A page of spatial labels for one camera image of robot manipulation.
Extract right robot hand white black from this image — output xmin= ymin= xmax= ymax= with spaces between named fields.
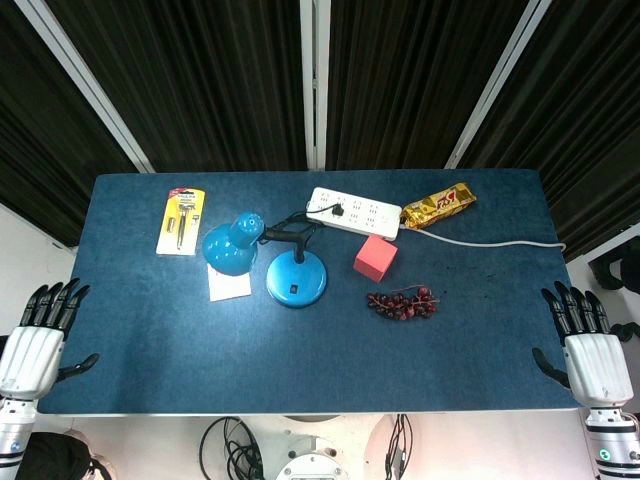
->
xmin=531 ymin=280 xmax=635 ymax=409

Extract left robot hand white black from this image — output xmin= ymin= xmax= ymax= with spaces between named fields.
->
xmin=0 ymin=278 xmax=100 ymax=401

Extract blue desk lamp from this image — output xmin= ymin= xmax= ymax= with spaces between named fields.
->
xmin=201 ymin=212 xmax=328 ymax=309

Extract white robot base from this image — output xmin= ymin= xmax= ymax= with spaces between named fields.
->
xmin=269 ymin=414 xmax=382 ymax=480

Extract black equipment beside table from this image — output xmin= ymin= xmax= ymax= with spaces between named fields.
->
xmin=587 ymin=248 xmax=640 ymax=292

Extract black bag on floor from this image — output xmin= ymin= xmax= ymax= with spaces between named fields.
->
xmin=19 ymin=432 xmax=114 ymax=480

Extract yellow razor blister pack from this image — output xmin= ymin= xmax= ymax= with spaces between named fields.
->
xmin=155 ymin=186 xmax=207 ymax=257

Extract dark red grape bunch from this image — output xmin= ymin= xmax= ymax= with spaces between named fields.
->
xmin=367 ymin=284 xmax=441 ymax=322

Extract black curtain panel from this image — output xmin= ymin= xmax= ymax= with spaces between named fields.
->
xmin=457 ymin=0 xmax=640 ymax=262
xmin=44 ymin=0 xmax=308 ymax=174
xmin=325 ymin=0 xmax=527 ymax=171
xmin=0 ymin=0 xmax=140 ymax=247

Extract white paper card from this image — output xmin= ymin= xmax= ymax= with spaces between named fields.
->
xmin=207 ymin=263 xmax=253 ymax=303

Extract golden snack package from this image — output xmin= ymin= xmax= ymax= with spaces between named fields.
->
xmin=400 ymin=181 xmax=478 ymax=231

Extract red cube block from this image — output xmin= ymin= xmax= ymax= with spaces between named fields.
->
xmin=352 ymin=235 xmax=399 ymax=283

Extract white power strip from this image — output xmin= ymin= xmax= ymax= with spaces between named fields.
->
xmin=305 ymin=186 xmax=403 ymax=240

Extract white power strip cable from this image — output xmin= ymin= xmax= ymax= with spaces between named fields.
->
xmin=398 ymin=224 xmax=567 ymax=250

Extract black hanging cable bundle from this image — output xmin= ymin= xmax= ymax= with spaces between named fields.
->
xmin=383 ymin=413 xmax=414 ymax=480

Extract black coiled floor cables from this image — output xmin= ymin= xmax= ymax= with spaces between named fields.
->
xmin=199 ymin=416 xmax=264 ymax=480

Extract white frame post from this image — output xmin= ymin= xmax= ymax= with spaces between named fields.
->
xmin=13 ymin=0 xmax=155 ymax=174
xmin=444 ymin=0 xmax=554 ymax=170
xmin=299 ymin=0 xmax=331 ymax=171

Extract black power cord with plug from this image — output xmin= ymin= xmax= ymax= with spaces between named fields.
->
xmin=269 ymin=202 xmax=347 ymax=237

